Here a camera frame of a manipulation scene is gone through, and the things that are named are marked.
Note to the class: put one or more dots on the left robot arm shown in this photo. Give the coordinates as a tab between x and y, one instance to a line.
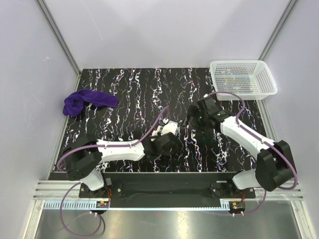
80	160

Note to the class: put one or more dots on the purple towel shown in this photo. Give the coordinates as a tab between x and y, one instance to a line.
74	103

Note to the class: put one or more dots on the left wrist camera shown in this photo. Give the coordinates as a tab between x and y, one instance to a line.
170	127

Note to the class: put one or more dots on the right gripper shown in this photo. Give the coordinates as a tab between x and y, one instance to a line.
193	111

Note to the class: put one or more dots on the aluminium frame rail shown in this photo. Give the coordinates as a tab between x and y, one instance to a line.
46	190

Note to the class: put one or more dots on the blue white patterned towel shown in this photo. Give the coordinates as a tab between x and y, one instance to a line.
157	131

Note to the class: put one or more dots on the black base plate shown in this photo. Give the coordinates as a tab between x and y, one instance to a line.
217	181

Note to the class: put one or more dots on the black marble pattern mat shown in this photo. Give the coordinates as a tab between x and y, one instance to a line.
142	94

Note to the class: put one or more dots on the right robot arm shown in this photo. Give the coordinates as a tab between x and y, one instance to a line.
274	160

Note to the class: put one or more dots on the white plastic basket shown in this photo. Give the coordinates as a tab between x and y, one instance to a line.
249	79

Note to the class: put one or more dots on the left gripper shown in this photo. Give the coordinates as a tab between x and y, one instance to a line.
167	153

